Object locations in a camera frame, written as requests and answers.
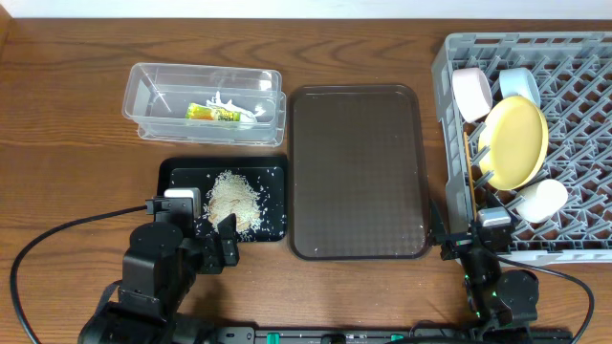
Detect rice food waste pile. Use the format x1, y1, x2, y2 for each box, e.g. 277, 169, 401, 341
186, 166, 287, 243

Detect white green cup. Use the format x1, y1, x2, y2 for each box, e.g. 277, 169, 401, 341
515, 179, 569, 224

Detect yellow green snack wrapper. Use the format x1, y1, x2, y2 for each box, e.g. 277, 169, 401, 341
186, 103, 241, 122

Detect yellow round plate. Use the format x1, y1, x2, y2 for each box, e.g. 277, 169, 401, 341
477, 96, 549, 191

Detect white plastic bag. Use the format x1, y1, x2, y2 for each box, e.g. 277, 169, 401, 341
206, 92, 266, 123

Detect pink shallow bowl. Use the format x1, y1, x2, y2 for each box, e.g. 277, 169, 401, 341
451, 68, 492, 123

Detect light blue bowl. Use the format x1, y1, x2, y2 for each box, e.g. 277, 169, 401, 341
498, 67, 541, 107

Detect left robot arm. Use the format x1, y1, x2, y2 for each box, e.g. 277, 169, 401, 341
78, 197, 239, 344

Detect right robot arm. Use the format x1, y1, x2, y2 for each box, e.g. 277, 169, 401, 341
252, 202, 539, 343

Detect black waste tray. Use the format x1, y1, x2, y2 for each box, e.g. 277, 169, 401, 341
158, 156, 287, 242

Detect clear plastic waste bin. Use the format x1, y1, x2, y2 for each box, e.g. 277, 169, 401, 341
122, 63, 286, 147

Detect grey dishwasher rack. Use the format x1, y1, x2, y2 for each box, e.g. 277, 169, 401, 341
431, 32, 611, 266

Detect brown serving tray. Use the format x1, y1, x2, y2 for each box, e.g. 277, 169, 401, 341
289, 84, 430, 261

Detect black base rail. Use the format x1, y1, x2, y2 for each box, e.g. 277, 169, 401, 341
205, 321, 573, 344

